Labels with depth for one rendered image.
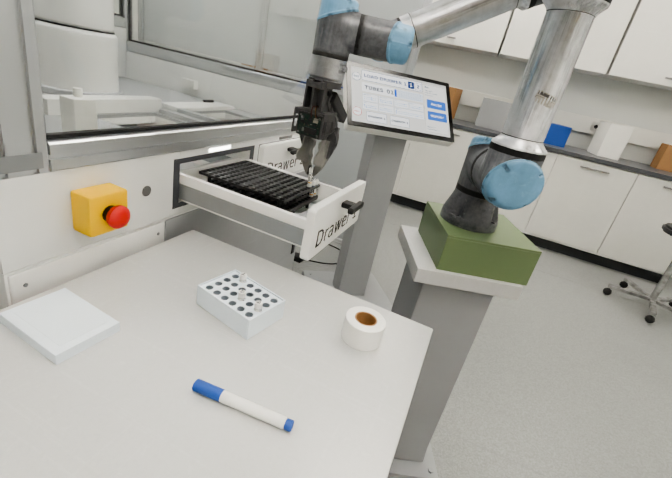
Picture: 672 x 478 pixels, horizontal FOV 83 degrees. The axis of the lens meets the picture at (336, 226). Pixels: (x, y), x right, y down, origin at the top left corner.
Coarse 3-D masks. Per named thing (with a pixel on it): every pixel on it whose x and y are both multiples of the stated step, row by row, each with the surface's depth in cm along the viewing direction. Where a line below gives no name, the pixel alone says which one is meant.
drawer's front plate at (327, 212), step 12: (360, 180) 94; (348, 192) 84; (360, 192) 93; (324, 204) 73; (336, 204) 79; (312, 216) 70; (324, 216) 74; (336, 216) 82; (312, 228) 71; (324, 228) 77; (312, 240) 73; (300, 252) 74; (312, 252) 75
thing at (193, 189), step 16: (224, 160) 98; (240, 160) 104; (192, 176) 88; (192, 192) 82; (208, 192) 81; (224, 192) 79; (320, 192) 97; (336, 192) 95; (208, 208) 82; (224, 208) 80; (240, 208) 78; (256, 208) 77; (272, 208) 75; (304, 208) 94; (256, 224) 78; (272, 224) 76; (288, 224) 75; (304, 224) 74; (288, 240) 76
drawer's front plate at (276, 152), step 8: (264, 144) 108; (272, 144) 110; (280, 144) 114; (288, 144) 118; (296, 144) 123; (264, 152) 107; (272, 152) 111; (280, 152) 115; (288, 152) 120; (264, 160) 108; (272, 160) 113; (280, 160) 117; (288, 160) 122; (296, 160) 127; (288, 168) 124; (296, 168) 129
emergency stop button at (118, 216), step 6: (114, 210) 62; (120, 210) 62; (126, 210) 63; (108, 216) 61; (114, 216) 61; (120, 216) 62; (126, 216) 63; (108, 222) 62; (114, 222) 62; (120, 222) 63; (126, 222) 64; (114, 228) 63
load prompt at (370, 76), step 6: (366, 72) 166; (372, 72) 167; (366, 78) 165; (372, 78) 166; (378, 78) 167; (384, 78) 168; (390, 78) 169; (396, 78) 170; (384, 84) 167; (390, 84) 168; (396, 84) 169; (402, 84) 170; (408, 84) 172; (414, 84) 173; (420, 84) 174; (414, 90) 172; (420, 90) 173
